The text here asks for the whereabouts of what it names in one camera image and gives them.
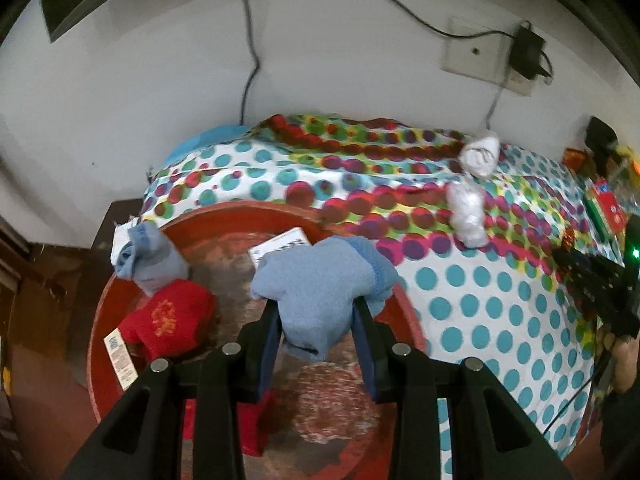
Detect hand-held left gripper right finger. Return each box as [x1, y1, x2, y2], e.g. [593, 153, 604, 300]
[351, 297, 573, 480]

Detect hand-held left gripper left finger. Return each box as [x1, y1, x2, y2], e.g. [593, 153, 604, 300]
[60, 300, 283, 480]

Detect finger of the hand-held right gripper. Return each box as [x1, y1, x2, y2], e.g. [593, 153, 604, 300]
[572, 282, 631, 333]
[552, 247, 626, 286]

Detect round red tray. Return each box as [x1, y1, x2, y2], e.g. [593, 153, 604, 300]
[86, 200, 428, 480]

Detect blue sock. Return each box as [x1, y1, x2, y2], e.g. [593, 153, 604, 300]
[114, 222, 190, 296]
[250, 236, 398, 362]

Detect red sock with paper label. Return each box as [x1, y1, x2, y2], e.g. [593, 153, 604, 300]
[104, 280, 217, 391]

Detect yellow and white medicine box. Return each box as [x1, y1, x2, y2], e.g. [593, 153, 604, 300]
[248, 227, 313, 266]

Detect person's right hand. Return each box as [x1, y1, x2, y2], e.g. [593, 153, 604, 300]
[602, 330, 640, 393]

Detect red and green box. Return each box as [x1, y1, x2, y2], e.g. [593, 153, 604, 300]
[585, 177, 628, 238]

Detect orange snack packet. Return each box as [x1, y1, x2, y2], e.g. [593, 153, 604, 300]
[565, 147, 591, 173]

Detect polka dot cloth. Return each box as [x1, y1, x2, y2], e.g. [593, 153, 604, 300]
[142, 114, 611, 461]

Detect black object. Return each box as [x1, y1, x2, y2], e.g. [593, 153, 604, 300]
[585, 116, 618, 171]

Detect clear plastic bag of cotton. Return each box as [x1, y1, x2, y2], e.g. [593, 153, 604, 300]
[446, 181, 487, 247]

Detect rolled white sock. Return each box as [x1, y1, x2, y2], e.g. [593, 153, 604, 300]
[459, 130, 501, 178]

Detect blue cloth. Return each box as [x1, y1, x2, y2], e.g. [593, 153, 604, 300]
[165, 124, 252, 166]

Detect black plug-in charger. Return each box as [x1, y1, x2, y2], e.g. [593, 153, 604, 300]
[510, 21, 553, 81]

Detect dark wooden cabinet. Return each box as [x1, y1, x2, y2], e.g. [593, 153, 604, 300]
[0, 199, 146, 480]

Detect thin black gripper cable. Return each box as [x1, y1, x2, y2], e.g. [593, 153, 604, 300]
[542, 355, 613, 433]

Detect grey socket cable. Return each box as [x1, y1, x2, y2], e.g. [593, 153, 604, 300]
[484, 85, 503, 131]

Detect white wall socket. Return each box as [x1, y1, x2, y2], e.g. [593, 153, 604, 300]
[500, 35, 535, 97]

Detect blank white wall plate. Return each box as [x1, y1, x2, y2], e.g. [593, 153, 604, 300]
[441, 16, 503, 81]

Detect black wall cable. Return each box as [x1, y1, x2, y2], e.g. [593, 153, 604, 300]
[240, 0, 263, 126]

